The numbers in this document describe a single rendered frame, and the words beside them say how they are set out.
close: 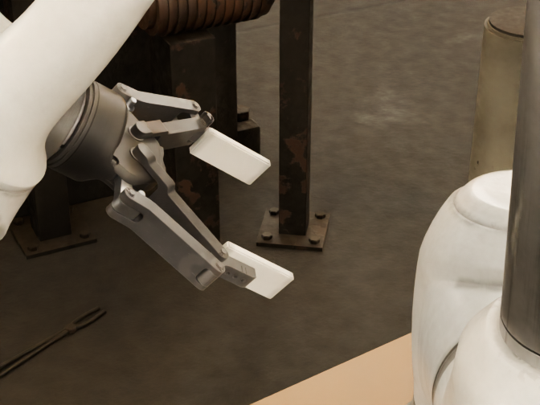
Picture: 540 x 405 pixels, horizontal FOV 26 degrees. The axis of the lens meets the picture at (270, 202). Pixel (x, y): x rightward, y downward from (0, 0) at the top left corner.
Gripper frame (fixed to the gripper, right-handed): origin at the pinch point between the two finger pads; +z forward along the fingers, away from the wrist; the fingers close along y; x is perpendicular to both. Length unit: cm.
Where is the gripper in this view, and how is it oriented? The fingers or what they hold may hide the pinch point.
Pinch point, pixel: (260, 222)
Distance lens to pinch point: 99.5
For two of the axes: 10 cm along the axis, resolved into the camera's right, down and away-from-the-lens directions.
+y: -1.4, -7.0, 7.0
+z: 7.4, 4.0, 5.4
